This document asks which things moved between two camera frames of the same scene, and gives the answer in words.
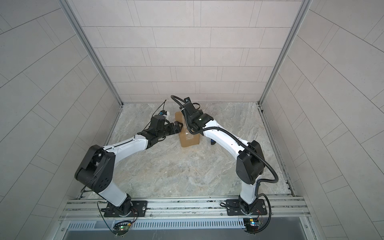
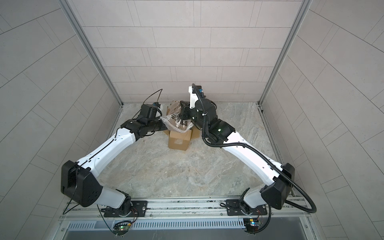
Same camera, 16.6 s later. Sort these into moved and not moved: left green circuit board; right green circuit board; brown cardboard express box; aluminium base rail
Moved: brown cardboard express box
Not moved: aluminium base rail; right green circuit board; left green circuit board
